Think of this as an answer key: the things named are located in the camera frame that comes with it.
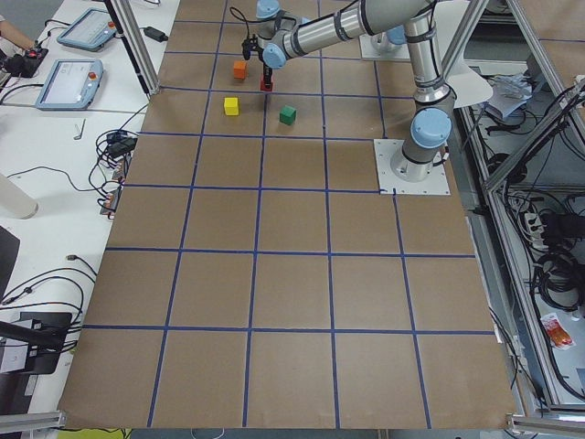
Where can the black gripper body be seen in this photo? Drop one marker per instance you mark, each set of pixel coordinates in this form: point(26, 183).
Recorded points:
point(266, 71)
point(260, 54)

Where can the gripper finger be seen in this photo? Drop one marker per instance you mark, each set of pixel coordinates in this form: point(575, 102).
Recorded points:
point(246, 49)

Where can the red wooden block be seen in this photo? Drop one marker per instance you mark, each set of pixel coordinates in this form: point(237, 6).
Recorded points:
point(266, 85)

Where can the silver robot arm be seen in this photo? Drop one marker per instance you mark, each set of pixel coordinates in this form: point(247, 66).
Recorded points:
point(431, 124)
point(278, 35)

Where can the orange wooden block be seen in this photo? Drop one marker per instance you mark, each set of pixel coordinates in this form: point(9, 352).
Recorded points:
point(240, 70)

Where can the green wooden block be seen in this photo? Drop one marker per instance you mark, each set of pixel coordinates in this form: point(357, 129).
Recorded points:
point(287, 115)

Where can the yellow wooden block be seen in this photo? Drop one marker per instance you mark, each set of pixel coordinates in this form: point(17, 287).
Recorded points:
point(231, 106)

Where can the black power adapter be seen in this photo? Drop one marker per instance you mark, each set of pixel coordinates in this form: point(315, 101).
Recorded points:
point(155, 34)

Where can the upper teach pendant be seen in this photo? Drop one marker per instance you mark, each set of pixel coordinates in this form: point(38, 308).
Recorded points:
point(91, 31)

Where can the teach pendant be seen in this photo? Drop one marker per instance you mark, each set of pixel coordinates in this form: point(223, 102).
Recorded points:
point(91, 31)
point(71, 85)

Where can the lower teach pendant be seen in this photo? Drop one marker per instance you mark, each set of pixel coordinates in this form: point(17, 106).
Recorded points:
point(71, 85)

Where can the metal hex key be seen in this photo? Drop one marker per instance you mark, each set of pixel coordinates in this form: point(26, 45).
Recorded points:
point(79, 130)

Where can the white paper sheet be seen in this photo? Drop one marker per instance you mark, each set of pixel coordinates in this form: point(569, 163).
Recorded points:
point(469, 87)

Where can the black joystick controller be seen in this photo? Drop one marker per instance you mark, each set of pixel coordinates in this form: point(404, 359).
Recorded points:
point(24, 66)

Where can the white power strip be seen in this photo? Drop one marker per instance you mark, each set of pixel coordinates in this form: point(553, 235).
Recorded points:
point(534, 230)

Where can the black monitor stand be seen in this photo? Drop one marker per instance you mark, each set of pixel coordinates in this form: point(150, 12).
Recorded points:
point(33, 343)

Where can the red snack packet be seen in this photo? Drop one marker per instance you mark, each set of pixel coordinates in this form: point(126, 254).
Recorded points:
point(559, 337)

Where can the aluminium frame post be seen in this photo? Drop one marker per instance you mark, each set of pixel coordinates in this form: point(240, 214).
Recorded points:
point(127, 27)

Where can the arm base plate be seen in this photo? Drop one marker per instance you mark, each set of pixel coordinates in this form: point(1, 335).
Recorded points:
point(378, 47)
point(398, 176)

